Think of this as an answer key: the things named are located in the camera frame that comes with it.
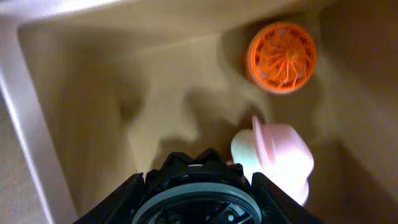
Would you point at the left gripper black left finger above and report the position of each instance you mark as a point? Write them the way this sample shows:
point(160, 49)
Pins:
point(117, 207)

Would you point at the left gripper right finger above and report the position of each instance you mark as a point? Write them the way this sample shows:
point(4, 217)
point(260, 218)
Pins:
point(276, 206)

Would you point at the white pink duck figure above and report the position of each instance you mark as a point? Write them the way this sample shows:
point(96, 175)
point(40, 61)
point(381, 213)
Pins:
point(278, 152)

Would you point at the black round spinner toy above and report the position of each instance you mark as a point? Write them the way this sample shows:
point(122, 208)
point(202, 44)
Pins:
point(201, 190)

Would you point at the orange round spinner toy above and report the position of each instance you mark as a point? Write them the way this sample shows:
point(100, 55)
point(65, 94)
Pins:
point(281, 58)

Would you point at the white cardboard box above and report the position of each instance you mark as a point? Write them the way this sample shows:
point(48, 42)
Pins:
point(100, 90)

